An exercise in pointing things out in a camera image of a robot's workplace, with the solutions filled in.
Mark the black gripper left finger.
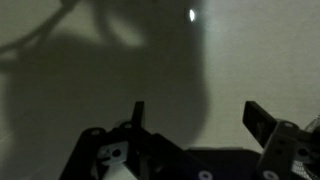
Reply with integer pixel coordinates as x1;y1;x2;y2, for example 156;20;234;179
60;101;214;180

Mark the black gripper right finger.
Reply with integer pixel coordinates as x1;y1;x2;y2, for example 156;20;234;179
242;101;320;180

